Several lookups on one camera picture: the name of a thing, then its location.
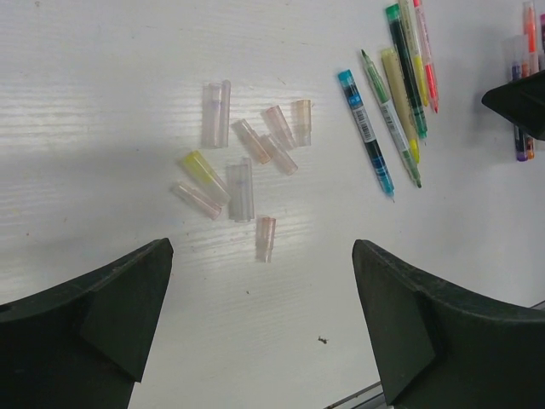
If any orange capped pen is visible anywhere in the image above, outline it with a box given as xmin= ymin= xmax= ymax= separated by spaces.
xmin=521 ymin=0 xmax=538 ymax=159

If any blue green pen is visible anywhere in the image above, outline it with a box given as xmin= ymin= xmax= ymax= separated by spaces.
xmin=337 ymin=70 xmax=394 ymax=200

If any light green marker pen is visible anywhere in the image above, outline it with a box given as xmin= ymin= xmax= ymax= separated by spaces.
xmin=360 ymin=49 xmax=422 ymax=188

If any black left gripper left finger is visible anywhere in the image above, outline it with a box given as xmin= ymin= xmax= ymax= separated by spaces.
xmin=1 ymin=239 xmax=174 ymax=408

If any tall clear pen cap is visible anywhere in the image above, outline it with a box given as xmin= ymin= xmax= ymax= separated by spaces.
xmin=201 ymin=80 xmax=232 ymax=149

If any clear cap lower middle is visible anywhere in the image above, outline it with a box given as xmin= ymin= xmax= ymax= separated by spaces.
xmin=227 ymin=158 xmax=255 ymax=222

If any red pen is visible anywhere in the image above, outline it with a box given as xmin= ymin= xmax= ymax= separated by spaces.
xmin=413 ymin=0 xmax=439 ymax=113

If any yellow tinted pen cap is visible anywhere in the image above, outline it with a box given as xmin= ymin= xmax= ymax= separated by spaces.
xmin=177 ymin=150 xmax=231 ymax=206

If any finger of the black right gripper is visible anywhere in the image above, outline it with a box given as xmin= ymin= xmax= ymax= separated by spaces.
xmin=481 ymin=71 xmax=545 ymax=141

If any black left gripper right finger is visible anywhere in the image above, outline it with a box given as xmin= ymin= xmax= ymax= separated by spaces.
xmin=352 ymin=240 xmax=544 ymax=408

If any beige yellow pen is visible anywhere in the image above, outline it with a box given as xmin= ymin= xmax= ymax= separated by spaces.
xmin=381 ymin=48 xmax=420 ymax=164

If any dark green pen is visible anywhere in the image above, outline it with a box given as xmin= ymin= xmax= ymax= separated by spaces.
xmin=385 ymin=3 xmax=427 ymax=140

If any clear cap centre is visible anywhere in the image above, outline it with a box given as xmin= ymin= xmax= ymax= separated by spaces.
xmin=231 ymin=119 xmax=272 ymax=164

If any orange tinted cap right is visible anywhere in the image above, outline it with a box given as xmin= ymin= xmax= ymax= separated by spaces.
xmin=291 ymin=99 xmax=312 ymax=147

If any clear cap lower left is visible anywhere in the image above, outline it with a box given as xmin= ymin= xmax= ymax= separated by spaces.
xmin=170 ymin=181 xmax=221 ymax=220

